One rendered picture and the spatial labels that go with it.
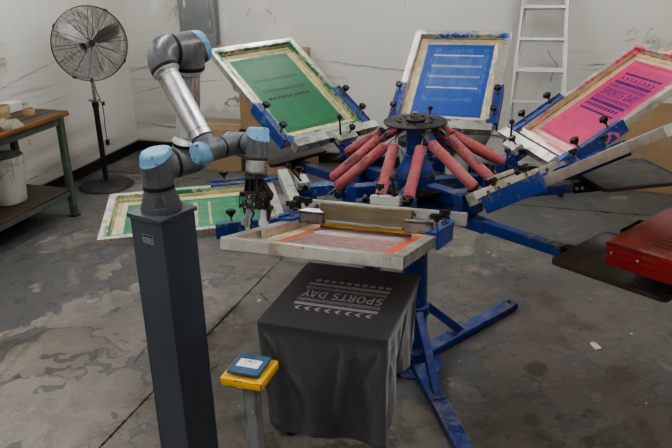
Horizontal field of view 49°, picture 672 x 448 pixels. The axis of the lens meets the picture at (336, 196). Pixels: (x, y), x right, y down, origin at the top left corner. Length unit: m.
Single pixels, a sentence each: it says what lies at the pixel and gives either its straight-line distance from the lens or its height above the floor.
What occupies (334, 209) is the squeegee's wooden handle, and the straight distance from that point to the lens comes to 2.78.
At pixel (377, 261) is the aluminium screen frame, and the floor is 1.25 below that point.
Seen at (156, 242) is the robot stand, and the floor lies 1.11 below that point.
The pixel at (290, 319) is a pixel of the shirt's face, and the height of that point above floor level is 0.95.
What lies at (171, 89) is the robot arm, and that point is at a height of 1.67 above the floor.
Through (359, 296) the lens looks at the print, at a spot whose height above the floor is 0.95.
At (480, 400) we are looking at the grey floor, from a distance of 3.75.
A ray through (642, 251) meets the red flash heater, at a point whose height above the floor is 1.10.
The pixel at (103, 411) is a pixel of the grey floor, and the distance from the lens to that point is 3.88.
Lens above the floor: 2.14
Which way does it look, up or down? 20 degrees down
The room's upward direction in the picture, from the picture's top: 2 degrees counter-clockwise
